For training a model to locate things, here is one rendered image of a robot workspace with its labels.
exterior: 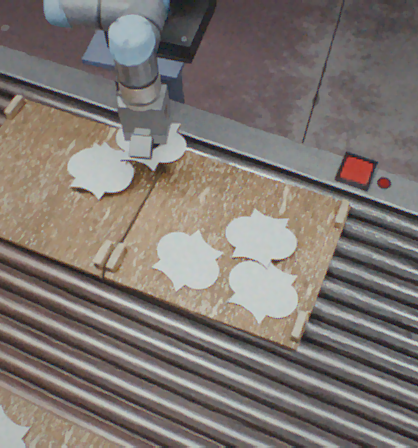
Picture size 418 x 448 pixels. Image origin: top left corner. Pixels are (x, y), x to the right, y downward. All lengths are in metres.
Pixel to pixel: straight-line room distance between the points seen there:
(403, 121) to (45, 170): 1.70
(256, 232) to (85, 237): 0.36
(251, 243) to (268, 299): 0.13
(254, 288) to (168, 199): 0.28
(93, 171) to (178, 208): 0.21
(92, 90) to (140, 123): 0.44
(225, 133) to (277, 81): 1.37
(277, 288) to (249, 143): 0.38
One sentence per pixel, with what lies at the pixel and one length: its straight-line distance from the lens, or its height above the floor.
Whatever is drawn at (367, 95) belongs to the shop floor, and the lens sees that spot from 2.92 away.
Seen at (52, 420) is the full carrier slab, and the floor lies 0.94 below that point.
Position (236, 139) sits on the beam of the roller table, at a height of 0.91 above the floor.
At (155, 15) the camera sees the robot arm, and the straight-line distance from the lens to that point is 1.22.
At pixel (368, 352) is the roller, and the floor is 0.92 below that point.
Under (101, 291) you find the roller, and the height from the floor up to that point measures 0.92.
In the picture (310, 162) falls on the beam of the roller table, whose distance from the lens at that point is 1.54.
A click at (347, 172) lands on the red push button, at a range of 1.51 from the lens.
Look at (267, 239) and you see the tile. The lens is 1.38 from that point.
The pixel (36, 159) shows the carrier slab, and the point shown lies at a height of 0.94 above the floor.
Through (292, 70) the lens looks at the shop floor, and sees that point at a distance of 2.98.
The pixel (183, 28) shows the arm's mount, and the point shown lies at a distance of 1.80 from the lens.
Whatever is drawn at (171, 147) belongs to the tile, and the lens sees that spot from 1.37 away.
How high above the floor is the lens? 2.15
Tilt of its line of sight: 58 degrees down
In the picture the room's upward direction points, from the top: 5 degrees counter-clockwise
